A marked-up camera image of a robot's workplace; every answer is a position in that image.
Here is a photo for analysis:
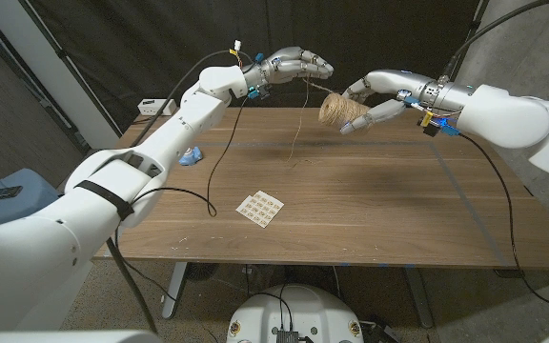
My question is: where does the white sticker sheet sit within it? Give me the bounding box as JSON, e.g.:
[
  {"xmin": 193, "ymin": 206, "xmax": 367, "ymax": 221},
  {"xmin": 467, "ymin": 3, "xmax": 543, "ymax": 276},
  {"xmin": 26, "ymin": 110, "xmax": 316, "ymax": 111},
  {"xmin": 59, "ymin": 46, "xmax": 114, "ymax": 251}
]
[{"xmin": 234, "ymin": 190, "xmax": 286, "ymax": 229}]

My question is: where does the white power box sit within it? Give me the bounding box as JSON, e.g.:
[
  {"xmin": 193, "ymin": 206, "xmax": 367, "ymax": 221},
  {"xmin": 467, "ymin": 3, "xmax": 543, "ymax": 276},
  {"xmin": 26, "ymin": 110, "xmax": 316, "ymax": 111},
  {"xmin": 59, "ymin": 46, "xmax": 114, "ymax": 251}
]
[{"xmin": 137, "ymin": 98, "xmax": 178, "ymax": 117}]

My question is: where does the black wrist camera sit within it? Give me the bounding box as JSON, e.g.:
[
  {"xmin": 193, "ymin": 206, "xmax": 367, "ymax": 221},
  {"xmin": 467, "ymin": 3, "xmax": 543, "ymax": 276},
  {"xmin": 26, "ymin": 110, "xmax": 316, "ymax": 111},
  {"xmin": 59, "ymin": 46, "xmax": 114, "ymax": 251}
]
[
  {"xmin": 247, "ymin": 83, "xmax": 274, "ymax": 101},
  {"xmin": 416, "ymin": 111, "xmax": 461, "ymax": 139}
]

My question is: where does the black backdrop curtain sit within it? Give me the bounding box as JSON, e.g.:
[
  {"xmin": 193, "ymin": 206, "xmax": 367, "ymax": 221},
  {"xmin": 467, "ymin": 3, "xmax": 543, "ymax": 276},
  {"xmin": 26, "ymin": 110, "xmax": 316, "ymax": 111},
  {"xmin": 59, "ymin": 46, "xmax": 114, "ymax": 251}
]
[{"xmin": 19, "ymin": 0, "xmax": 488, "ymax": 134}]

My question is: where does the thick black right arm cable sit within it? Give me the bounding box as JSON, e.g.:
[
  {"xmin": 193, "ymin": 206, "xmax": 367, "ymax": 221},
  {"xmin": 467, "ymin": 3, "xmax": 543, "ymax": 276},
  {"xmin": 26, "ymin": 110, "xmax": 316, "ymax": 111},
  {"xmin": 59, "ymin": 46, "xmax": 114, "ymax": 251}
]
[{"xmin": 438, "ymin": 0, "xmax": 549, "ymax": 85}]

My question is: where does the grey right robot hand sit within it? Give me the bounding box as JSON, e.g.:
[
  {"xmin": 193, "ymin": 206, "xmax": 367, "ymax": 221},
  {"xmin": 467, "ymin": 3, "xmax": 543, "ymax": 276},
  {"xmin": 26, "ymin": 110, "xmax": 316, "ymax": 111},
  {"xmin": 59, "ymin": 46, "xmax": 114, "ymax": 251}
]
[{"xmin": 339, "ymin": 69, "xmax": 471, "ymax": 136}]

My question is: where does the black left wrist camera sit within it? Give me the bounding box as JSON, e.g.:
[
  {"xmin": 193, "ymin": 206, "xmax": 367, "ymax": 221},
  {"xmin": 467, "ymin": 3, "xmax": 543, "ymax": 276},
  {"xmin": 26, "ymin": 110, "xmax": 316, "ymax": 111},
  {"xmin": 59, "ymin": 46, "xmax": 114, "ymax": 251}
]
[{"xmin": 247, "ymin": 83, "xmax": 274, "ymax": 101}]

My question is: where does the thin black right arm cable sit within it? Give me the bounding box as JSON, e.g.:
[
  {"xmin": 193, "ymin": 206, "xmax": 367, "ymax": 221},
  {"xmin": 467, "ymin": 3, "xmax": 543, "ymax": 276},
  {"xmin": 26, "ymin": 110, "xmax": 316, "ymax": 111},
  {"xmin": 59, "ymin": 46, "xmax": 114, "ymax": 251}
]
[{"xmin": 457, "ymin": 132, "xmax": 549, "ymax": 311}]

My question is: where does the brown twine strand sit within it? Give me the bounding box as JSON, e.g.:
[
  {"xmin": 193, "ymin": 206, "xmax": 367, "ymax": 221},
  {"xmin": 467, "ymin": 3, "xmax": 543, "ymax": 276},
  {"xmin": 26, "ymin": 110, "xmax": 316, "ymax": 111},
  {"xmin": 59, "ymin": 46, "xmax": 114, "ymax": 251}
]
[{"xmin": 286, "ymin": 75, "xmax": 340, "ymax": 166}]

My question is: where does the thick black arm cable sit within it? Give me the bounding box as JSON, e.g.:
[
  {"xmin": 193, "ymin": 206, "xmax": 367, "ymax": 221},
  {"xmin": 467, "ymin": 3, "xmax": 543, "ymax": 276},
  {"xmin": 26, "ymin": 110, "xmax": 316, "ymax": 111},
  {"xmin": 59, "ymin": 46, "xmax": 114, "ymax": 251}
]
[
  {"xmin": 438, "ymin": 0, "xmax": 549, "ymax": 85},
  {"xmin": 105, "ymin": 49, "xmax": 254, "ymax": 334}
]

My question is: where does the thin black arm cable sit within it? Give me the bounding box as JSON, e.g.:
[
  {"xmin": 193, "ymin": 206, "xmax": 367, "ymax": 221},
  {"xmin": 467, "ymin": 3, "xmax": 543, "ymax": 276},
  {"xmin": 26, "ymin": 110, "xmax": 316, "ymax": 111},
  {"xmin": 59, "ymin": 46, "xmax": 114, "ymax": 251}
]
[
  {"xmin": 457, "ymin": 132, "xmax": 549, "ymax": 311},
  {"xmin": 112, "ymin": 92, "xmax": 252, "ymax": 343}
]

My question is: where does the black power box cable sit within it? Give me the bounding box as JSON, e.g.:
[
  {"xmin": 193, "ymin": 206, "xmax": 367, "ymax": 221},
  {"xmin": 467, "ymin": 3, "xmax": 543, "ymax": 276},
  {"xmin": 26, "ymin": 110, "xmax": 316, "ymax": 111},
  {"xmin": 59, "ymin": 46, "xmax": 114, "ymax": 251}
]
[{"xmin": 131, "ymin": 113, "xmax": 161, "ymax": 126}]

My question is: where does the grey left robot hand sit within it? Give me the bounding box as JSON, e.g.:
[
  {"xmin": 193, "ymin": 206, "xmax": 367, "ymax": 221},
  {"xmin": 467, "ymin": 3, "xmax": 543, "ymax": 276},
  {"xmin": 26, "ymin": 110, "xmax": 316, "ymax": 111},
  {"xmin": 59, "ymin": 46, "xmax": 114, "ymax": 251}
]
[{"xmin": 243, "ymin": 46, "xmax": 336, "ymax": 94}]

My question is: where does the blue plastic bin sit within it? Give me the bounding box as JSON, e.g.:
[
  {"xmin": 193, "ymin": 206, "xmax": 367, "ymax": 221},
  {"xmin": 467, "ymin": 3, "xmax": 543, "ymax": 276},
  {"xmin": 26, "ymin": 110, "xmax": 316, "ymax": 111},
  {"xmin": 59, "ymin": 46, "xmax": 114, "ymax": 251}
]
[{"xmin": 0, "ymin": 168, "xmax": 61, "ymax": 233}]

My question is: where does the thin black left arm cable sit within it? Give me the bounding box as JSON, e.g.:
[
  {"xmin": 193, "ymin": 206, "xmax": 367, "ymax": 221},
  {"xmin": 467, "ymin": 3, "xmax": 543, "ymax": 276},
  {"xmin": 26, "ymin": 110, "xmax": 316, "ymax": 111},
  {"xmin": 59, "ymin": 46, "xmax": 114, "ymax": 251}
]
[{"xmin": 112, "ymin": 92, "xmax": 252, "ymax": 343}]

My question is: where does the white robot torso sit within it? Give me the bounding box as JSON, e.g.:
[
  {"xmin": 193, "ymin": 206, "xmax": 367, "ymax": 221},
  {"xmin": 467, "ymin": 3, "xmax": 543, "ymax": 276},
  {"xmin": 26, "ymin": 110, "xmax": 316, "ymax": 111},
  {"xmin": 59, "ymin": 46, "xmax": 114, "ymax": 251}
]
[{"xmin": 226, "ymin": 284, "xmax": 365, "ymax": 343}]

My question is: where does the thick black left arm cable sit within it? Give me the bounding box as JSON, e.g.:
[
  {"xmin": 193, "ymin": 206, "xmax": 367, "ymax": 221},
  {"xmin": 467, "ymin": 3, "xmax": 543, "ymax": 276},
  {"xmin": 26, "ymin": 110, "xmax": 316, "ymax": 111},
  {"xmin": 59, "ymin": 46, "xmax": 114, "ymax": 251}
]
[{"xmin": 105, "ymin": 49, "xmax": 254, "ymax": 334}]

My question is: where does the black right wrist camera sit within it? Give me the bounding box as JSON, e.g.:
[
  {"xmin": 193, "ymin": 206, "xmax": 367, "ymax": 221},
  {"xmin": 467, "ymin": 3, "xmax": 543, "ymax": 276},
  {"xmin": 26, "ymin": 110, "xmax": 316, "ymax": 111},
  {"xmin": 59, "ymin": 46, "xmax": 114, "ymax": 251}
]
[{"xmin": 416, "ymin": 111, "xmax": 461, "ymax": 139}]

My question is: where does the black backdrop pole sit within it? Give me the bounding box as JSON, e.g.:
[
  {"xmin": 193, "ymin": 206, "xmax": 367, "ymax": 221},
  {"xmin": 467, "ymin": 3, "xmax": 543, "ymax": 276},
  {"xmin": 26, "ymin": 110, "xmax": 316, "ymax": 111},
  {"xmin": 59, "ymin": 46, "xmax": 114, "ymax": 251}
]
[
  {"xmin": 448, "ymin": 0, "xmax": 490, "ymax": 80},
  {"xmin": 18, "ymin": 0, "xmax": 124, "ymax": 137}
]

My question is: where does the black torso cable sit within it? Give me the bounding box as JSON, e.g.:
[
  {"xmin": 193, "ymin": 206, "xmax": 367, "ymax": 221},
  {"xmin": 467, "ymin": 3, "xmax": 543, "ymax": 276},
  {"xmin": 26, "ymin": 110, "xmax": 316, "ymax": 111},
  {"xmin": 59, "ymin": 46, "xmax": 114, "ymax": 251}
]
[{"xmin": 245, "ymin": 284, "xmax": 295, "ymax": 333}]

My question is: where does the black round object under table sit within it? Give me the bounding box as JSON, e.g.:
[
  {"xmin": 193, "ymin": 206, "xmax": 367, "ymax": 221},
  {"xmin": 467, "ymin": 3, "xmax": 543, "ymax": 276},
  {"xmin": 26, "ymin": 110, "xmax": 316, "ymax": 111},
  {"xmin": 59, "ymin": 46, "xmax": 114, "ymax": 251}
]
[{"xmin": 186, "ymin": 262, "xmax": 219, "ymax": 282}]

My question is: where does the brown twine spool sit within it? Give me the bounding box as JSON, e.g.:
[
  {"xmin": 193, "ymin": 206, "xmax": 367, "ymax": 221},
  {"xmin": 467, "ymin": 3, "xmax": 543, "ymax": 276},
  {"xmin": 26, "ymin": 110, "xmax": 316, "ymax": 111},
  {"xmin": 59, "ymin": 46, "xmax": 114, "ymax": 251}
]
[{"xmin": 317, "ymin": 92, "xmax": 372, "ymax": 129}]

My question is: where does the grey table leg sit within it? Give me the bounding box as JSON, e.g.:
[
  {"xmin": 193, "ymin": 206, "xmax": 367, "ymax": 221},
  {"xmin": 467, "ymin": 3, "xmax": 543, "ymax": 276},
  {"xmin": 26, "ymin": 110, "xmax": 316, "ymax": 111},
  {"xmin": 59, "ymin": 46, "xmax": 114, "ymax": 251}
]
[
  {"xmin": 403, "ymin": 266, "xmax": 434, "ymax": 329},
  {"xmin": 161, "ymin": 261, "xmax": 188, "ymax": 319}
]

